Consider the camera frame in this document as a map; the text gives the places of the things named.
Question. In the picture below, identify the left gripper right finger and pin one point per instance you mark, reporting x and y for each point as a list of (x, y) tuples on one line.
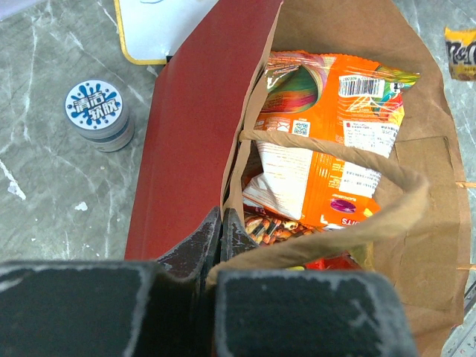
[(234, 239)]

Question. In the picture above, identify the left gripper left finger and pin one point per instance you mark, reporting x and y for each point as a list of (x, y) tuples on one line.
[(190, 261)]

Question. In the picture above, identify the small red snack bag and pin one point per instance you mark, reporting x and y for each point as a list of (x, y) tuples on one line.
[(269, 229)]

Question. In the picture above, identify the red brown paper bag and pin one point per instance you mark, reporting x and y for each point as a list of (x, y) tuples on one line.
[(198, 104)]

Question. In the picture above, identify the red Doritos chips bag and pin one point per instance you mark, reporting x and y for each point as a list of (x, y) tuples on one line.
[(340, 262)]

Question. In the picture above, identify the orange white snack pack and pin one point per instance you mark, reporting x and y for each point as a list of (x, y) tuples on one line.
[(347, 100)]

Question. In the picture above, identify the yellow snack bar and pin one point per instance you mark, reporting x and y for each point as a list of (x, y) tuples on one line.
[(460, 49)]

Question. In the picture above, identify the small blue white jar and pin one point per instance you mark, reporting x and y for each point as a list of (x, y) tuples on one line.
[(97, 111)]

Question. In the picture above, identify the small whiteboard with writing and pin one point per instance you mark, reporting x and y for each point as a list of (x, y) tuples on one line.
[(152, 31)]

